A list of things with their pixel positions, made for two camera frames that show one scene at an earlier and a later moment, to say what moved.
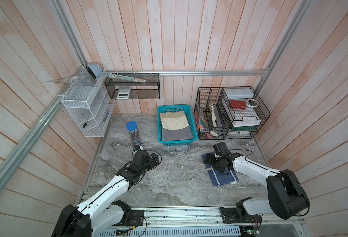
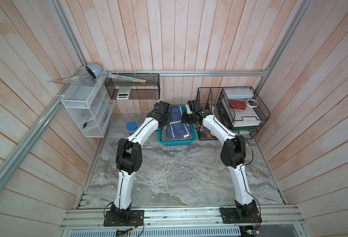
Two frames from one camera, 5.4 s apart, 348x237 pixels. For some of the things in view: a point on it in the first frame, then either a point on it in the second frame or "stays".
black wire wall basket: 151,89 stays
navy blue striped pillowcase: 220,178 -> 177,128
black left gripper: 151,164 -> 169,118
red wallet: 238,104 stays
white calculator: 123,93 stays
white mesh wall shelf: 91,103 stays
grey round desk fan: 94,69 stays
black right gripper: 209,161 -> 184,117
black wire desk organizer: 232,112 stays
